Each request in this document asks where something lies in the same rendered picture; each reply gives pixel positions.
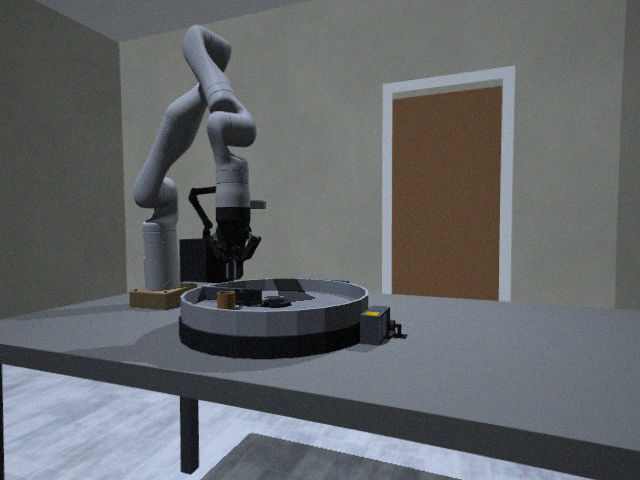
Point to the bronze bushing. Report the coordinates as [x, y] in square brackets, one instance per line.
[226, 300]

